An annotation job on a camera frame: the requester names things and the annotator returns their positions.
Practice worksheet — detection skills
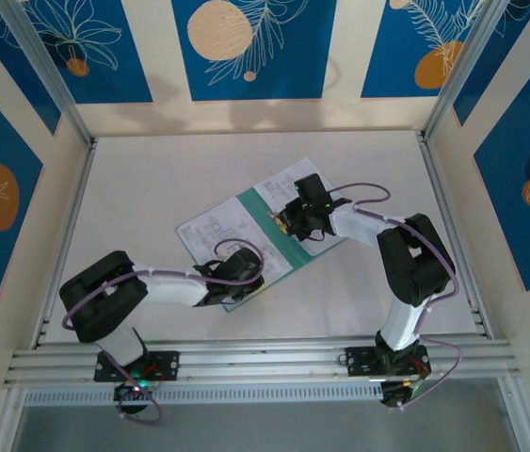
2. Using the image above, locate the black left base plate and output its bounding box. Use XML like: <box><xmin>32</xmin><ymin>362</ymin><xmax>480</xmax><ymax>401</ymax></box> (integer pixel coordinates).
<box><xmin>93</xmin><ymin>350</ymin><xmax>181</xmax><ymax>383</ymax></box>

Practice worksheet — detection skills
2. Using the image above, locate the aluminium frame leg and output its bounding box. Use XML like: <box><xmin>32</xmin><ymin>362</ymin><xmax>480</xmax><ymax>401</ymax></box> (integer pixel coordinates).
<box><xmin>497</xmin><ymin>376</ymin><xmax>530</xmax><ymax>452</ymax></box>
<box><xmin>0</xmin><ymin>388</ymin><xmax>28</xmax><ymax>452</ymax></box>

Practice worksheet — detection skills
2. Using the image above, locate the green paper folder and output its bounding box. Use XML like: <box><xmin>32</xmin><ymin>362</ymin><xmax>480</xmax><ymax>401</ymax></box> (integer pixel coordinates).
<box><xmin>174</xmin><ymin>157</ymin><xmax>348</xmax><ymax>315</ymax></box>

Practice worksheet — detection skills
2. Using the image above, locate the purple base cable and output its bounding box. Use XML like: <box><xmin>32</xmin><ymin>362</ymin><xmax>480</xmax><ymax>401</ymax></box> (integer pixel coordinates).
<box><xmin>106</xmin><ymin>350</ymin><xmax>162</xmax><ymax>428</ymax></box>
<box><xmin>403</xmin><ymin>334</ymin><xmax>464</xmax><ymax>410</ymax></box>

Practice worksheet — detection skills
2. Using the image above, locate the black left controller module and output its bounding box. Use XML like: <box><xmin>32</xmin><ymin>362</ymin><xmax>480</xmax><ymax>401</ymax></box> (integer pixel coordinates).
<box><xmin>112</xmin><ymin>379</ymin><xmax>153</xmax><ymax>416</ymax></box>

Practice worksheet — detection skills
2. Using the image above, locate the grey slotted cable duct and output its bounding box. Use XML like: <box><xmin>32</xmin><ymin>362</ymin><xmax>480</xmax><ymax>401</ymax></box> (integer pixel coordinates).
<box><xmin>22</xmin><ymin>381</ymin><xmax>386</xmax><ymax>407</ymax></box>

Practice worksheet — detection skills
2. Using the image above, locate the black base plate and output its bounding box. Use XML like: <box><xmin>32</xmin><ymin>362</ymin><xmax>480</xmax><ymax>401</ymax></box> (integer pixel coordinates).
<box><xmin>345</xmin><ymin>346</ymin><xmax>433</xmax><ymax>378</ymax></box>
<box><xmin>93</xmin><ymin>350</ymin><xmax>181</xmax><ymax>383</ymax></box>

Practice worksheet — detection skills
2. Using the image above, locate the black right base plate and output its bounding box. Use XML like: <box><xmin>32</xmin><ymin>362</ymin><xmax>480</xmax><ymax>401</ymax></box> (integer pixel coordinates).
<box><xmin>345</xmin><ymin>346</ymin><xmax>433</xmax><ymax>378</ymax></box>

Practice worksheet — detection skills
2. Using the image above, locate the white drawing sheet inside folder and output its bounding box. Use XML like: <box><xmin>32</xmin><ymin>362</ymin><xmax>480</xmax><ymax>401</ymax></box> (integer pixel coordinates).
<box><xmin>177</xmin><ymin>196</ymin><xmax>294</xmax><ymax>283</ymax></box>

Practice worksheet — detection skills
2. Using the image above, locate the aluminium cross rail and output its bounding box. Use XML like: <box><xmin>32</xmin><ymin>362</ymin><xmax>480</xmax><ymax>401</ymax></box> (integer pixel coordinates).
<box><xmin>3</xmin><ymin>334</ymin><xmax>522</xmax><ymax>390</ymax></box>

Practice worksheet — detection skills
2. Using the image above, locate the aluminium corner post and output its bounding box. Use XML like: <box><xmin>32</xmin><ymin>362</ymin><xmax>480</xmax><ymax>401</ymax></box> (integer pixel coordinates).
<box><xmin>420</xmin><ymin>0</ymin><xmax>516</xmax><ymax>142</ymax></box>
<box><xmin>0</xmin><ymin>0</ymin><xmax>97</xmax><ymax>148</ymax></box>

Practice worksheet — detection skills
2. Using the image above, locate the aluminium table side rail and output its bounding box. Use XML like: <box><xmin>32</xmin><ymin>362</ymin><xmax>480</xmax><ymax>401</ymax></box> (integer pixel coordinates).
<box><xmin>415</xmin><ymin>131</ymin><xmax>494</xmax><ymax>340</ymax></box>
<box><xmin>28</xmin><ymin>138</ymin><xmax>99</xmax><ymax>349</ymax></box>

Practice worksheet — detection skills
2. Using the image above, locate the white technical drawing paper sheet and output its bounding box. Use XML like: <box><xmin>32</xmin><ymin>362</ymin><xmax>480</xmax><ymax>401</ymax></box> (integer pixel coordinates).
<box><xmin>253</xmin><ymin>157</ymin><xmax>346</xmax><ymax>258</ymax></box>

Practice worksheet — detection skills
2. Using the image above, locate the black controller module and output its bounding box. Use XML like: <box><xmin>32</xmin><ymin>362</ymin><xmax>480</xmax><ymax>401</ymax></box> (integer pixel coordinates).
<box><xmin>112</xmin><ymin>379</ymin><xmax>153</xmax><ymax>416</ymax></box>
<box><xmin>379</xmin><ymin>379</ymin><xmax>430</xmax><ymax>411</ymax></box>

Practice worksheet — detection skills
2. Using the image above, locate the black right controller module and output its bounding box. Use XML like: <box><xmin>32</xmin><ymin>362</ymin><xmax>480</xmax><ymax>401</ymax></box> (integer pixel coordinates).
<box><xmin>379</xmin><ymin>379</ymin><xmax>430</xmax><ymax>411</ymax></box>

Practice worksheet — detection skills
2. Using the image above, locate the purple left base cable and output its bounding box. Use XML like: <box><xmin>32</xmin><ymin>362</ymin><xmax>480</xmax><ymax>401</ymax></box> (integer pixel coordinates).
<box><xmin>106</xmin><ymin>350</ymin><xmax>162</xmax><ymax>428</ymax></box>

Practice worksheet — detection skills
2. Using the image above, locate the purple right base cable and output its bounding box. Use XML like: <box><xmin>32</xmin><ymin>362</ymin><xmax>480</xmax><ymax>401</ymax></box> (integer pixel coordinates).
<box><xmin>403</xmin><ymin>334</ymin><xmax>464</xmax><ymax>410</ymax></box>

